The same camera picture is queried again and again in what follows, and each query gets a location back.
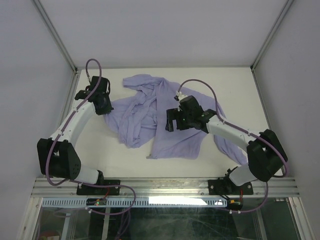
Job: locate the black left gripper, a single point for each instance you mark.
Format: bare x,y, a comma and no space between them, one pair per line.
108,108

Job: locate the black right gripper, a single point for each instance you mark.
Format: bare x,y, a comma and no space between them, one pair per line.
172,114

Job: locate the lilac zip-up jacket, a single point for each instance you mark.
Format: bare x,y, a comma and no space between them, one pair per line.
140,118

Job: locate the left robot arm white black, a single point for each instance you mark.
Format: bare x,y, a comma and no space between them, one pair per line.
57,155

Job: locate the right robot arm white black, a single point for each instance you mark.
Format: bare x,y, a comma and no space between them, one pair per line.
265,154

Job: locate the small black circuit board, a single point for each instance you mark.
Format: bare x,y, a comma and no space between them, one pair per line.
96,201

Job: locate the black orange power connector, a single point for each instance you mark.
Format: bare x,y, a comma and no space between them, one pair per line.
234,204

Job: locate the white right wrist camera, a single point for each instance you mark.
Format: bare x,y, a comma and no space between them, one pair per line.
179,96

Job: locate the left aluminium side rail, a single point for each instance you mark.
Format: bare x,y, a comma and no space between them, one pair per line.
69,97

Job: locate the aluminium side rail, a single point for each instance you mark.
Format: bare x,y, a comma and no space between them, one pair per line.
69,97
264,107

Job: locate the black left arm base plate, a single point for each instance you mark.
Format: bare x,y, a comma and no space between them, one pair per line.
86,190

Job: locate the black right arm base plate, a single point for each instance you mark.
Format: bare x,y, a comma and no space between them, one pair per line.
224,186

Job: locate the right aluminium side rail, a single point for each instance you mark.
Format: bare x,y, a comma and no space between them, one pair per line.
264,107

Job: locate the aluminium front frame rail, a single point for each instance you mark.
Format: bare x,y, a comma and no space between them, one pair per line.
144,187

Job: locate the left aluminium corner post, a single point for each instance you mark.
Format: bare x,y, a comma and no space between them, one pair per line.
54,34

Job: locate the aluminium corner post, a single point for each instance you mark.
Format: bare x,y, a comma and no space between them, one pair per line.
272,32
54,34

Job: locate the grey slotted cable duct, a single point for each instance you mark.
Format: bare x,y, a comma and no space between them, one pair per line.
140,202

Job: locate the right aluminium corner post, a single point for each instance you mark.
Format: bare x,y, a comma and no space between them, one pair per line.
272,32

